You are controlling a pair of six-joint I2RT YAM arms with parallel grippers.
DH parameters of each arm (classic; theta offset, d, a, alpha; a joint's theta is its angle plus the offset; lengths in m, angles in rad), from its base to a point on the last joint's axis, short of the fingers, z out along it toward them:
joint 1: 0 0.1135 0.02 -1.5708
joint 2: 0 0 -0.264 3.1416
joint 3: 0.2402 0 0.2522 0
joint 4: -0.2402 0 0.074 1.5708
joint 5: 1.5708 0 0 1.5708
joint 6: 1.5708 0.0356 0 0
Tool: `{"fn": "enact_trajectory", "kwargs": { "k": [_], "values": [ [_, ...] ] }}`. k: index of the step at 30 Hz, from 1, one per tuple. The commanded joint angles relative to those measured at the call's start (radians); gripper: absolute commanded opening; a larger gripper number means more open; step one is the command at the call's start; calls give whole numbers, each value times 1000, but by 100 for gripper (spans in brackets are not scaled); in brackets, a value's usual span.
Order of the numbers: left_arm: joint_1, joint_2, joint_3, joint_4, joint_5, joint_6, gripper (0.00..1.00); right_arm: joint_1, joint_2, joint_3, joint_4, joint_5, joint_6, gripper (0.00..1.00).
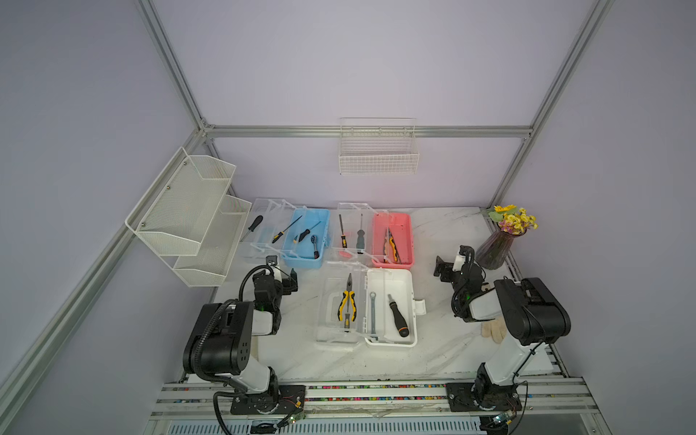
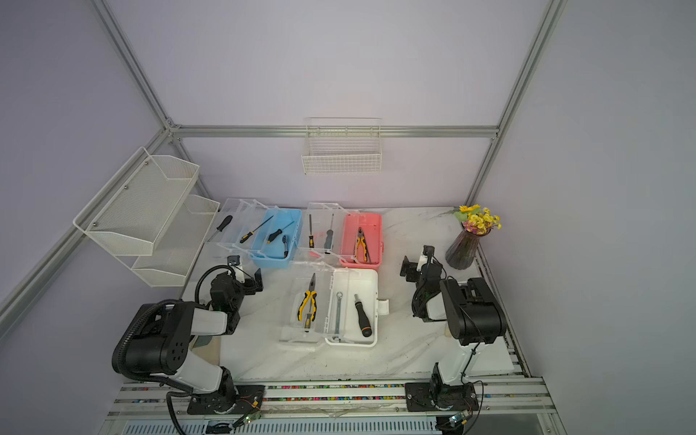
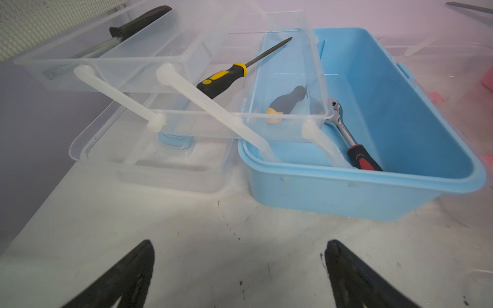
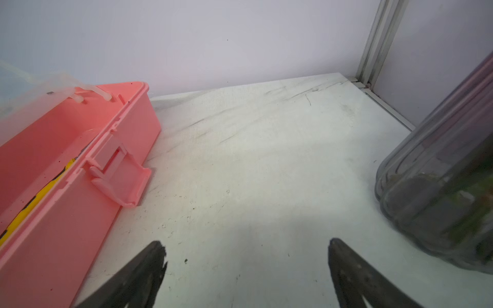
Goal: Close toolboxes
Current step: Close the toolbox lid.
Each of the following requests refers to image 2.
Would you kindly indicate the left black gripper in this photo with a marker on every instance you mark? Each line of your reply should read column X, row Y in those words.
column 249, row 283

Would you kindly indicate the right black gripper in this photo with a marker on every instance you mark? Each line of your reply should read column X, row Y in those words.
column 413, row 270

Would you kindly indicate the pink clear toolbox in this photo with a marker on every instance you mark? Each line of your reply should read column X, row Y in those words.
column 345, row 226

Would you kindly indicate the white clear toolbox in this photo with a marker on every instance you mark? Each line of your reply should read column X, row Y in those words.
column 334, row 306

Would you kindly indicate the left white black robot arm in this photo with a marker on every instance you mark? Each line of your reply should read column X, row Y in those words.
column 156, row 344

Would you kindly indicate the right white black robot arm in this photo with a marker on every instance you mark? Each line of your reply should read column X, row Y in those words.
column 474, row 318

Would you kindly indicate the purple glass vase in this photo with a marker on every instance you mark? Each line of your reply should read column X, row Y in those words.
column 461, row 253

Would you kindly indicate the yellow black thin screwdriver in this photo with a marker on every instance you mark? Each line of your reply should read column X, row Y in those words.
column 252, row 232

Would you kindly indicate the blue clear toolbox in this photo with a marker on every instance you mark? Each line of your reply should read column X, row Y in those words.
column 247, row 215

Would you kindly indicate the black yellow stubby screwdriver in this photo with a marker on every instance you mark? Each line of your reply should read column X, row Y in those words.
column 273, row 236

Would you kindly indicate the yellow black pliers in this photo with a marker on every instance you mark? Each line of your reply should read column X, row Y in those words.
column 307, row 308

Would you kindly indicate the yellow artificial flowers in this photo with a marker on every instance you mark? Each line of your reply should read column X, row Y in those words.
column 477, row 220

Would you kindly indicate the black orange screwdriver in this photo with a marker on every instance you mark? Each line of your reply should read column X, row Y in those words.
column 363, row 319

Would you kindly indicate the lower white mesh shelf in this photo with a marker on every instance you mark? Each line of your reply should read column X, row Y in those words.
column 174, row 257

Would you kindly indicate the white mesh shelf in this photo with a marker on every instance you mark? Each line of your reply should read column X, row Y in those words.
column 131, row 214
column 174, row 257

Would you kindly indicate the silver wrench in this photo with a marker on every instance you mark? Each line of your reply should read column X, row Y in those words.
column 338, row 311

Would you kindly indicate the upper white mesh shelf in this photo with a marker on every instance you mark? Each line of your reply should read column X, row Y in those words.
column 131, row 214

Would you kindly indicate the black handle screwdriver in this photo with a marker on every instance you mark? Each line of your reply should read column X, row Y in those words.
column 221, row 227

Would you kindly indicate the yellow handle small screwdriver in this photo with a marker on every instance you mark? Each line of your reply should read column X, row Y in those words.
column 311, row 238

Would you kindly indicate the grey handle screwdriver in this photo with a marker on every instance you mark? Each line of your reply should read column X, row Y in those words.
column 328, row 243

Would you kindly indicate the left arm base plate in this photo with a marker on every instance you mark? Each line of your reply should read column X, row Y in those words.
column 243, row 400

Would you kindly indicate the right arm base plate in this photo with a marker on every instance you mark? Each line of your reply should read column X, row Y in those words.
column 422, row 396

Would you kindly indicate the white wire wall basket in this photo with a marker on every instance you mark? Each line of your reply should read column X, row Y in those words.
column 337, row 155

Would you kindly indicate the aluminium frame rail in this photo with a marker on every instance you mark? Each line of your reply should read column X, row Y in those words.
column 301, row 131

